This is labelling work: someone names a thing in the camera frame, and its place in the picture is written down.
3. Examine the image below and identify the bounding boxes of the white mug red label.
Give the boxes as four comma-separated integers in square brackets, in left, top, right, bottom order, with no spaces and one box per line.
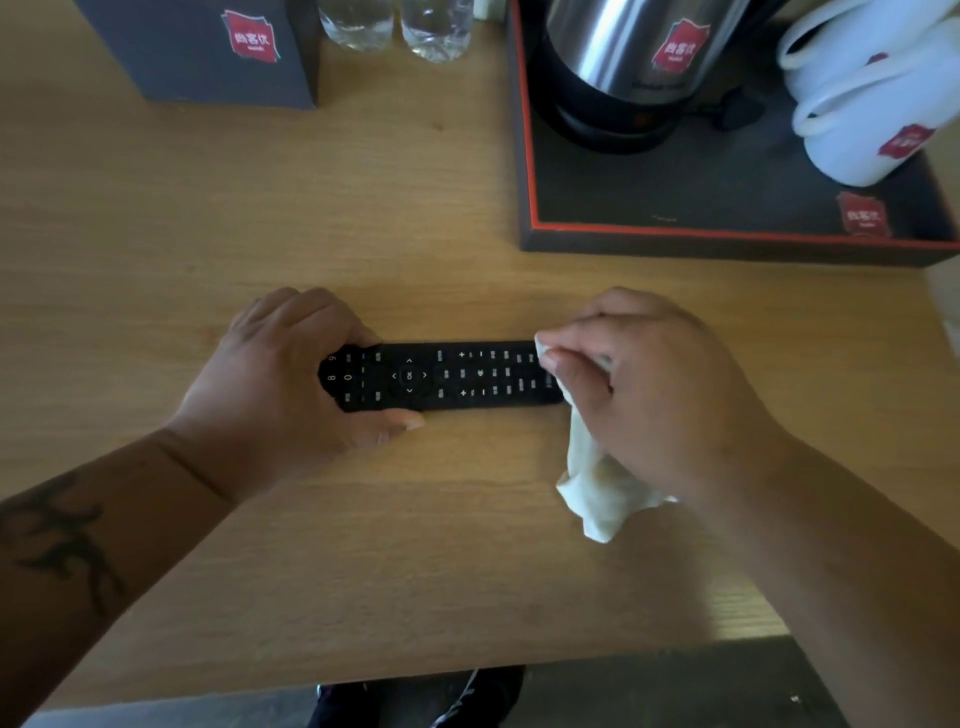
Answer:
[776,0,960,99]
[791,18,960,189]

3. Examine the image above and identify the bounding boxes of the person's left forearm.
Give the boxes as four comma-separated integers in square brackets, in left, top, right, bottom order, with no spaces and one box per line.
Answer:
[0,427,238,728]

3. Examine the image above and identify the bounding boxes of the clear water bottle blue label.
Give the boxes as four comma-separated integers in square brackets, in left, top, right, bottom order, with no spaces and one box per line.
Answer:
[399,0,475,64]
[317,0,395,52]

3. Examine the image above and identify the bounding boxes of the black kettle base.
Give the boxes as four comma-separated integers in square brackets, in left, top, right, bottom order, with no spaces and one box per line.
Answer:
[528,29,688,156]

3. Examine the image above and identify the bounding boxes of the person's left black shoe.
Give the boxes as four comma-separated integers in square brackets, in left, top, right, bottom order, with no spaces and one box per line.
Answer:
[307,682,376,728]

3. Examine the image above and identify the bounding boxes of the black remote control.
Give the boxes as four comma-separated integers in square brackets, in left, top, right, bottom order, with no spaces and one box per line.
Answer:
[317,339,568,413]

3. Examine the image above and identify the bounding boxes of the person's right black shoe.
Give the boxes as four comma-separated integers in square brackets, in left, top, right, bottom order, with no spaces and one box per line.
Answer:
[431,665,526,728]

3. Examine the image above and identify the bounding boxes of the black power plug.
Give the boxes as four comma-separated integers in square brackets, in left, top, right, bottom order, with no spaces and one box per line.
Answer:
[708,86,768,133]

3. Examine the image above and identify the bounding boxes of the dark grey tissue box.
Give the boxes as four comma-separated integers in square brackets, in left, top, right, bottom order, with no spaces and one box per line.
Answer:
[72,0,322,112]

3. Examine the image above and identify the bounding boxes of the steel electric kettle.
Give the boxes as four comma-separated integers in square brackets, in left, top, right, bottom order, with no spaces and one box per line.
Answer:
[543,0,789,103]

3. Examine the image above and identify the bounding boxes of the person's black shoe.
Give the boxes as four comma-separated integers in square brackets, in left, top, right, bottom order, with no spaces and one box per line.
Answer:
[307,682,376,728]
[431,665,526,728]

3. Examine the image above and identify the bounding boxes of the pale yellow cloth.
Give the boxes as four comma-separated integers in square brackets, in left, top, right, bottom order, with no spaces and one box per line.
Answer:
[533,335,680,544]

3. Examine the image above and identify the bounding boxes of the person's left hand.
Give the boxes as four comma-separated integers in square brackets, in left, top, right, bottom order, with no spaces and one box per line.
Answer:
[161,286,427,505]

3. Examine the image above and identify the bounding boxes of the clear plastic bag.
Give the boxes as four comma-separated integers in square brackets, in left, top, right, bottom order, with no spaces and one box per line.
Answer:
[926,258,960,354]

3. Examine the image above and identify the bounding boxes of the black tray with red rim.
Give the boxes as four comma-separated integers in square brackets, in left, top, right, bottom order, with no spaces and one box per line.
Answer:
[506,0,960,269]

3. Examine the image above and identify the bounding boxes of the person's right hand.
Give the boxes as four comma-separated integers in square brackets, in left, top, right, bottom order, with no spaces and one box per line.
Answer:
[536,286,796,511]

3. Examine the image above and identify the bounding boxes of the person's right forearm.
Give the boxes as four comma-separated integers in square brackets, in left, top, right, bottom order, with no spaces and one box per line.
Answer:
[689,438,960,728]

